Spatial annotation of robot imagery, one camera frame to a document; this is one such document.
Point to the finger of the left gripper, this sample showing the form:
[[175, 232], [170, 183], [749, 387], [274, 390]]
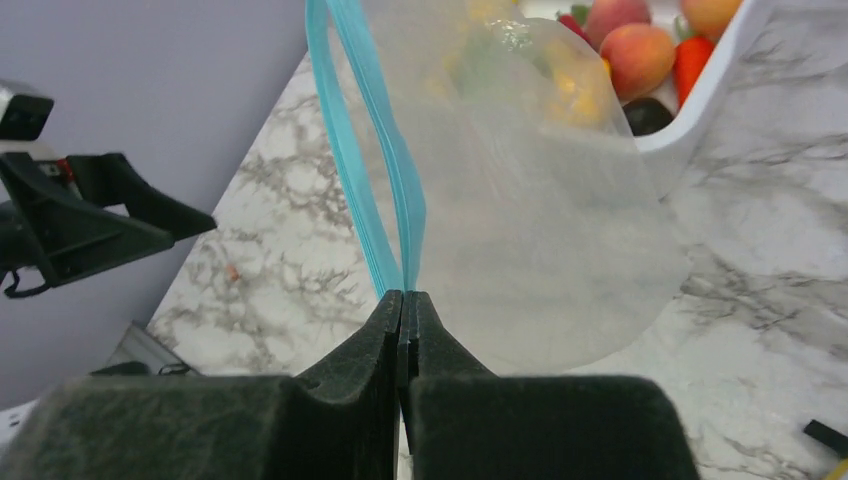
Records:
[[47, 226], [109, 180]]

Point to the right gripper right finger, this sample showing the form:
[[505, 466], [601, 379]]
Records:
[[465, 422]]

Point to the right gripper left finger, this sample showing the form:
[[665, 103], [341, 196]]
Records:
[[336, 420]]

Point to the clear zip top bag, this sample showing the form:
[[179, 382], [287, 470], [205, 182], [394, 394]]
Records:
[[542, 245]]

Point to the peach orange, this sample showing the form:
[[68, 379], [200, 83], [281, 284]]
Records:
[[709, 18]]

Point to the white plastic bin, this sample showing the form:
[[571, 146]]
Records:
[[666, 152]]

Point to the yellow pepper front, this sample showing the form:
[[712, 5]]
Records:
[[581, 88]]

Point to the dark purple plum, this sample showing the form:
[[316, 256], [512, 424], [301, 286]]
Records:
[[646, 116]]

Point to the peach front middle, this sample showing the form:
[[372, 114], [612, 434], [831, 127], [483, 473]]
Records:
[[640, 57]]

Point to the red chili pepper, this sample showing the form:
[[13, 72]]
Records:
[[575, 19]]

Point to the peach back middle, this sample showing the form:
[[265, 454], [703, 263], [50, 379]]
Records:
[[604, 16]]

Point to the orange carrot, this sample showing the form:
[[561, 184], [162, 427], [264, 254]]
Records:
[[692, 54]]

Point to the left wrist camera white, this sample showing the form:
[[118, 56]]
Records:
[[24, 114]]

